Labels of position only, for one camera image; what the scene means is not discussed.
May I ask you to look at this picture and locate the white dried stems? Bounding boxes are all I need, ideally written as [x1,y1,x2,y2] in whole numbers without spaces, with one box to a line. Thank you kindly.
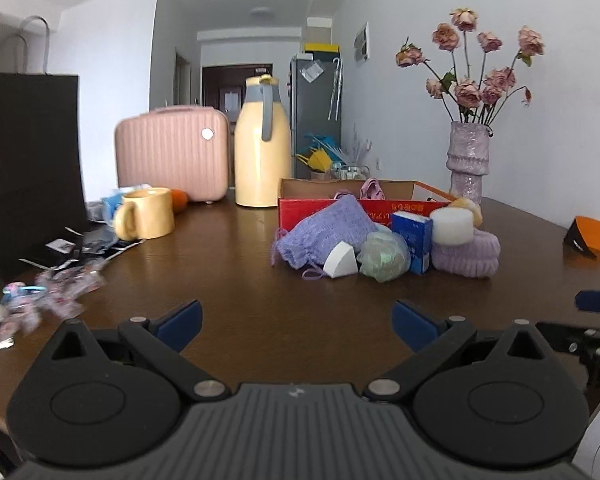
[342,125,376,167]

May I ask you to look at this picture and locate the yellow thermos jug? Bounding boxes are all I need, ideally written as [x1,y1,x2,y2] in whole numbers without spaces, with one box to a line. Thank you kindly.
[234,74,294,208]

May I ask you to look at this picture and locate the dried rose bouquet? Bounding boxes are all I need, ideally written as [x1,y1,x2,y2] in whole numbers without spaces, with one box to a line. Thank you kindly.
[395,7,546,127]

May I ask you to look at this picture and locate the grey refrigerator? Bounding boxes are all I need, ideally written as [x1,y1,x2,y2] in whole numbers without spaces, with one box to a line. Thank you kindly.
[289,54,344,181]

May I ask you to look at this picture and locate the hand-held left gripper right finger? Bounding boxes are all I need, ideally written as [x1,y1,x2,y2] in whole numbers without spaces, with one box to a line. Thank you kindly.
[362,299,563,403]

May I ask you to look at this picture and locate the purple fluffy headband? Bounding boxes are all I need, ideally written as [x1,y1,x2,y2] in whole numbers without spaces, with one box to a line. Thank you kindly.
[430,227,502,279]

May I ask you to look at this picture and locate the pile of small shiny packets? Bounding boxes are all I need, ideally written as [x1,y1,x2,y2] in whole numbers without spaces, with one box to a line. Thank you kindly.
[2,265,106,337]

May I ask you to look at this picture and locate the white wedge sponge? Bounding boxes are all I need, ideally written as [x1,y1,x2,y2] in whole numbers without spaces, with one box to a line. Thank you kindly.
[323,241,361,278]

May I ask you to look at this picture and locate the scattered dark photo cards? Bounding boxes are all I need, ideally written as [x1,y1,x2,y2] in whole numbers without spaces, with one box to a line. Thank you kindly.
[19,225,146,274]

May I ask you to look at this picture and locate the pink hair scrunchie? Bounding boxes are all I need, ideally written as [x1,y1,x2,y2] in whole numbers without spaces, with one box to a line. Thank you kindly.
[358,177,387,201]

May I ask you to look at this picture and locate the paper sheet on refrigerator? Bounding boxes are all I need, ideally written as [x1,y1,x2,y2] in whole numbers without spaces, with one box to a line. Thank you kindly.
[300,60,326,84]

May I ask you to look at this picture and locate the pink ribbed suitcase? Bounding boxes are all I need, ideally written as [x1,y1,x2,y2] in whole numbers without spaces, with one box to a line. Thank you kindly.
[114,105,231,205]

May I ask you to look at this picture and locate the blue and white small box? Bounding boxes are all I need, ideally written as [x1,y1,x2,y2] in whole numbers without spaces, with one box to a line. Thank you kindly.
[391,211,434,276]

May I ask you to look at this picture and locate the purple knitted pouch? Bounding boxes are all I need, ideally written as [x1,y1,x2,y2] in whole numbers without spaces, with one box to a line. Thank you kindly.
[271,195,379,281]

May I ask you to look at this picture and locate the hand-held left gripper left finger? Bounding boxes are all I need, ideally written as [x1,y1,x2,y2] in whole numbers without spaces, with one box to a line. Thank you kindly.
[41,299,231,403]

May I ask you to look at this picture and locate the rack of small bottles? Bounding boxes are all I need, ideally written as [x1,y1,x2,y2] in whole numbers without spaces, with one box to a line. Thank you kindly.
[330,160,369,181]

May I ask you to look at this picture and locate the white umbrella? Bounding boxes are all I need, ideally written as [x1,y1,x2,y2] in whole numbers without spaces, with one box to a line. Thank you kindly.
[328,57,344,122]

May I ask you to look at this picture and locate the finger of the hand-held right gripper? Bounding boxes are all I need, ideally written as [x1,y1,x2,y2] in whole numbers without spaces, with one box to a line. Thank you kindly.
[574,289,600,315]
[535,321,600,389]

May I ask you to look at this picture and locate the white round sponge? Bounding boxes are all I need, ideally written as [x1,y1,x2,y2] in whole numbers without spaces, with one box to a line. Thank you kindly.
[429,207,476,246]

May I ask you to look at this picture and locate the black paper bag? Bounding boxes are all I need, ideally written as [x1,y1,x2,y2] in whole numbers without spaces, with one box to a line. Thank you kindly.
[0,16,89,284]

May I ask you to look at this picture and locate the red cardboard box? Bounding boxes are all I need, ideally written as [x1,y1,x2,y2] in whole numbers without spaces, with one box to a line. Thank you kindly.
[278,177,457,234]

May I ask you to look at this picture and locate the yellow mug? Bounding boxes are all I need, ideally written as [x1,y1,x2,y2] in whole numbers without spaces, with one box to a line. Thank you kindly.
[113,187,176,242]

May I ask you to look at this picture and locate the green mesh bath ball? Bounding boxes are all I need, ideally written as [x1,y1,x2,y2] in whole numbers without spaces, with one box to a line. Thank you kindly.
[356,232,412,284]

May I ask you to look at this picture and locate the purple ceramic vase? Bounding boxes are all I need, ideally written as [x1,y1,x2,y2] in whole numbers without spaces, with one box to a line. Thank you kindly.
[446,121,492,202]

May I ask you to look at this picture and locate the dark brown door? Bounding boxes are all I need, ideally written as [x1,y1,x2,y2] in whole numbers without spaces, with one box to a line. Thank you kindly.
[202,63,274,117]

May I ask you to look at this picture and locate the orange and black card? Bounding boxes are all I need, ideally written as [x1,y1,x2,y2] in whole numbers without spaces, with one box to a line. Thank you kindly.
[562,215,600,260]

